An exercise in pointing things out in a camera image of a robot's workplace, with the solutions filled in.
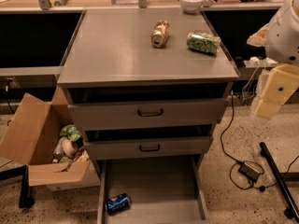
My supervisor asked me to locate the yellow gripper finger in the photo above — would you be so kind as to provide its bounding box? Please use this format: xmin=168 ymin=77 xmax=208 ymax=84
xmin=250 ymin=64 xmax=299 ymax=120

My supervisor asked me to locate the blue pepsi can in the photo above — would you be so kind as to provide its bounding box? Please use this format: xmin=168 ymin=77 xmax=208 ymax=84
xmin=105 ymin=193 xmax=130 ymax=215

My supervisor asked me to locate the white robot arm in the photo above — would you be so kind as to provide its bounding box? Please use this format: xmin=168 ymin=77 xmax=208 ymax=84
xmin=247 ymin=0 xmax=299 ymax=123

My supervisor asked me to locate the green soda can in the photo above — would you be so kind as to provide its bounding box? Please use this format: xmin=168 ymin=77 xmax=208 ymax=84
xmin=187 ymin=31 xmax=221 ymax=55

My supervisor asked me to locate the top grey drawer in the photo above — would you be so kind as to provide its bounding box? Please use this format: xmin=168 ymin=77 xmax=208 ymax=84
xmin=68 ymin=99 xmax=225 ymax=131

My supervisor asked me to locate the grey drawer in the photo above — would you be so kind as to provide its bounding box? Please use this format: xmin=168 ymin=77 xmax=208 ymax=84
xmin=85 ymin=136 xmax=212 ymax=161
xmin=97 ymin=156 xmax=210 ymax=224
xmin=68 ymin=99 xmax=225 ymax=131

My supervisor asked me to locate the orange soda can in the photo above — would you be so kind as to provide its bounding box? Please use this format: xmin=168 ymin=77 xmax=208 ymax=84
xmin=150 ymin=21 xmax=170 ymax=48

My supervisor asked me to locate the grey drawer cabinet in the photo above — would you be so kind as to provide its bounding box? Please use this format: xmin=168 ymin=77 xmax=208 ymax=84
xmin=56 ymin=7 xmax=241 ymax=172

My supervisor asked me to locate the bottom grey drawer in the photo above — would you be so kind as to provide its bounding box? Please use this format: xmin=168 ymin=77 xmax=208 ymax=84
xmin=97 ymin=156 xmax=210 ymax=224

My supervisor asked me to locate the middle grey drawer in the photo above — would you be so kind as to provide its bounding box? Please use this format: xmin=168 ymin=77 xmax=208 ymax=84
xmin=85 ymin=136 xmax=212 ymax=161

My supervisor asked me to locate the white power strip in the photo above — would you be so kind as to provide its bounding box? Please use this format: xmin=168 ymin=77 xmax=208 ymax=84
xmin=249 ymin=57 xmax=277 ymax=66

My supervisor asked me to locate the black power adapter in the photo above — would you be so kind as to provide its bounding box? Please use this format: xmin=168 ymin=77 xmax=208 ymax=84
xmin=238 ymin=162 xmax=261 ymax=183

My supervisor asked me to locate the white bowl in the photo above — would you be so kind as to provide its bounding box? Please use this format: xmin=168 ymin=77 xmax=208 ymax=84
xmin=179 ymin=0 xmax=204 ymax=13

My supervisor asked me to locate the black metal stand leg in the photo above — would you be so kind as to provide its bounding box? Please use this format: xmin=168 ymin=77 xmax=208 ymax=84
xmin=260 ymin=142 xmax=299 ymax=223

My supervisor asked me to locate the green chip bag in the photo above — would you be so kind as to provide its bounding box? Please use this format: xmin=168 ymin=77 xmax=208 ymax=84
xmin=60 ymin=124 xmax=81 ymax=142

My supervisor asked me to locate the white round object in box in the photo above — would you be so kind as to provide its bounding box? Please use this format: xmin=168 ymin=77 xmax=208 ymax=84
xmin=63 ymin=139 xmax=78 ymax=158

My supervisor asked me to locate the brown cardboard box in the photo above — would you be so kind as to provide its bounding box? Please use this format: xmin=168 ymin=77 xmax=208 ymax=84
xmin=0 ymin=88 xmax=100 ymax=191

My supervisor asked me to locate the black chair leg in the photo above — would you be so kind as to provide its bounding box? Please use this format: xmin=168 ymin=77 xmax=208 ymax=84
xmin=0 ymin=165 xmax=35 ymax=209

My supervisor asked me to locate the black power cable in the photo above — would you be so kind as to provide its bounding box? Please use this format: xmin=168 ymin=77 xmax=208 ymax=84
xmin=220 ymin=91 xmax=299 ymax=192

